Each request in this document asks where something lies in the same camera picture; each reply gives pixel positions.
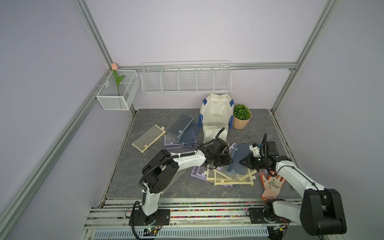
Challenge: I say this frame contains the red patterned garden glove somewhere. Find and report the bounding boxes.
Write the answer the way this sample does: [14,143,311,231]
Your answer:
[260,174,286,202]

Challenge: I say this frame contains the purple mesh pouch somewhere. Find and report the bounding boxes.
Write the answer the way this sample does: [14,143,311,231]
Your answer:
[164,134,197,154]
[229,143,237,155]

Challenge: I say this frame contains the dark blue mesh pouch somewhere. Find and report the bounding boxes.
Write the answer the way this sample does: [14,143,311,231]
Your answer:
[178,122,200,146]

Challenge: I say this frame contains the cream canvas tote bag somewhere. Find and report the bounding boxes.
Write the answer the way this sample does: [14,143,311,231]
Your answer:
[199,94,235,143]

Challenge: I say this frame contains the artificial pink tulip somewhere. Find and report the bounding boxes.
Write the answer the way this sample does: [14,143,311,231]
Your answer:
[111,63,125,96]

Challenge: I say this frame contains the green plant in pot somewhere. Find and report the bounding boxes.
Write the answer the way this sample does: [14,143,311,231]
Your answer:
[233,105,252,130]

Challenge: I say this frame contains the small white wire basket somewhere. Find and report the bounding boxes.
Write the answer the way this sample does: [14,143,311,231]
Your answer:
[97,70,140,111]

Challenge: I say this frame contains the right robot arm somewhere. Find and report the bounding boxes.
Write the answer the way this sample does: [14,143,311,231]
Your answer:
[240,141,347,236]

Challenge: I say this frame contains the yellow mesh pouch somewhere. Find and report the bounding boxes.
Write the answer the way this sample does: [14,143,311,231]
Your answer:
[132,125,166,153]
[204,169,258,186]

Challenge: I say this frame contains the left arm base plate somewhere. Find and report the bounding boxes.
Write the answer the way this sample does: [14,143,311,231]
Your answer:
[129,209,171,226]

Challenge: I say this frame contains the long white wire shelf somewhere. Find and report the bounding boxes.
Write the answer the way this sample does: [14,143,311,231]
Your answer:
[141,61,232,94]

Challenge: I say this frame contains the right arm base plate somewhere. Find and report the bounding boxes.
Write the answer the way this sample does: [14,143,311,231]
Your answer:
[246,208,291,224]

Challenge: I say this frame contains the grey mesh pouch by bag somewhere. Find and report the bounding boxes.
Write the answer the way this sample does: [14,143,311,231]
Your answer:
[166,114,195,141]

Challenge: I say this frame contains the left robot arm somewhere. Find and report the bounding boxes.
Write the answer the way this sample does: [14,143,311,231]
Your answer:
[138,138,232,216]

